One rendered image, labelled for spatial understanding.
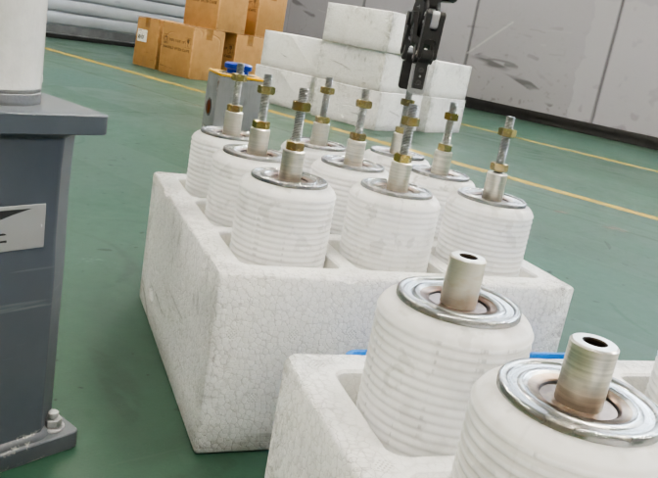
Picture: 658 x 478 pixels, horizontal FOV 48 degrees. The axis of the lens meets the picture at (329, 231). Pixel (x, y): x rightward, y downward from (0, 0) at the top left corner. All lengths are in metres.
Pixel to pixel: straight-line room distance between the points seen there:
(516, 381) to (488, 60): 6.23
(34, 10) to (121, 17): 6.02
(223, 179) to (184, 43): 3.79
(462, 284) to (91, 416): 0.45
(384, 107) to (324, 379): 3.08
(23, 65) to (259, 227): 0.24
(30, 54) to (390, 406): 0.37
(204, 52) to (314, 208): 3.92
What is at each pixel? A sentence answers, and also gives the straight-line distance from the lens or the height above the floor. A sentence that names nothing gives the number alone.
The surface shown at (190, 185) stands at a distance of 0.94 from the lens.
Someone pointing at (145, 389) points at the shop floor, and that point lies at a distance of 0.83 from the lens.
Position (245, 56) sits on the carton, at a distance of 4.81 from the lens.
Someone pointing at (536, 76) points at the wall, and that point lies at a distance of 6.36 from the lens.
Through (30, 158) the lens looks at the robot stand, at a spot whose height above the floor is 0.26.
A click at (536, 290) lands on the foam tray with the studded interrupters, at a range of 0.81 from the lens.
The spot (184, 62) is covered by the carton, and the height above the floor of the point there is 0.09.
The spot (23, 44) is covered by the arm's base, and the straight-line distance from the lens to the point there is 0.61.
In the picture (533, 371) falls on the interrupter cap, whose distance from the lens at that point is 0.38.
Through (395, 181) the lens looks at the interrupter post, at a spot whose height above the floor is 0.26.
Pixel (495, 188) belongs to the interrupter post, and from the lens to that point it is 0.82.
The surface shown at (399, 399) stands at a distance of 0.44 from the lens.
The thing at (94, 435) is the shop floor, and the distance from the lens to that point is 0.75.
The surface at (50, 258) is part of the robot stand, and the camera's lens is 0.64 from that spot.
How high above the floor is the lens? 0.39
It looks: 15 degrees down
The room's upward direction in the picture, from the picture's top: 10 degrees clockwise
